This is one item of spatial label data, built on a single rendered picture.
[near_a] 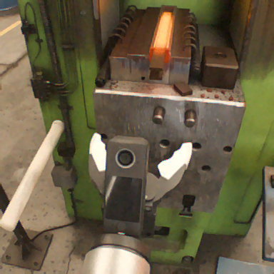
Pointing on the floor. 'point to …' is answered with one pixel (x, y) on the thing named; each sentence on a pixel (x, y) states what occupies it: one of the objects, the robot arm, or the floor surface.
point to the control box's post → (18, 220)
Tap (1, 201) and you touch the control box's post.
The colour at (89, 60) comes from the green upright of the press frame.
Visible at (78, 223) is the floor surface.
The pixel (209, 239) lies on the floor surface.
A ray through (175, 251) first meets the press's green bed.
